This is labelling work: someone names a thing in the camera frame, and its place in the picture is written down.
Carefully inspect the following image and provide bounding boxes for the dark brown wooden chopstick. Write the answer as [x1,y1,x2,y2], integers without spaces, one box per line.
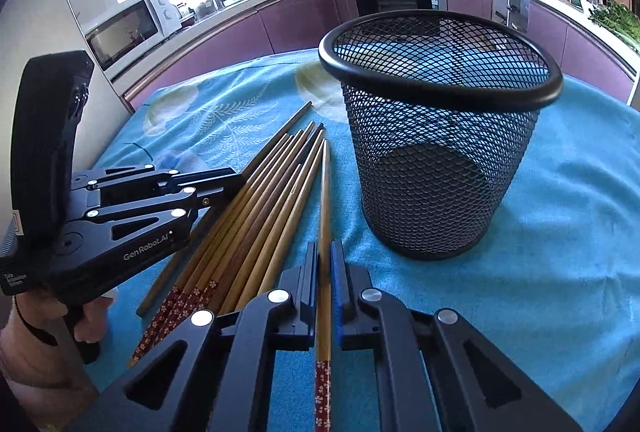
[136,101,312,318]

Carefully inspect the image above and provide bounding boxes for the light brown wooden chopstick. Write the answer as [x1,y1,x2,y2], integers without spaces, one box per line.
[234,132,324,311]

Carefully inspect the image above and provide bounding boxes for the chopstick with red floral end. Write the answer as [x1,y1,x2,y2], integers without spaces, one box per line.
[314,140,332,431]

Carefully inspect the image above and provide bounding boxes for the purple kitchen base cabinets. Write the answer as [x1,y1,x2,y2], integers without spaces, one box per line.
[113,0,639,108]

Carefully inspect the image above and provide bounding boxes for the person's left hand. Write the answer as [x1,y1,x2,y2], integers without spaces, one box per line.
[1,290,99,431]

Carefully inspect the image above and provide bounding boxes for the blue floral tablecloth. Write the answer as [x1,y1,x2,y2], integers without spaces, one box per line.
[98,49,639,431]

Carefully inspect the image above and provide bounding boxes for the white microwave oven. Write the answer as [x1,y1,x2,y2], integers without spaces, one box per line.
[81,0,181,80]

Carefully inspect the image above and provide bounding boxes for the black mesh utensil holder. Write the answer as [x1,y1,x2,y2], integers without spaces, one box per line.
[318,9,563,261]

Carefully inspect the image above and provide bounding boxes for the green leafy vegetables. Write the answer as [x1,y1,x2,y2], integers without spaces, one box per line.
[589,0,640,54]

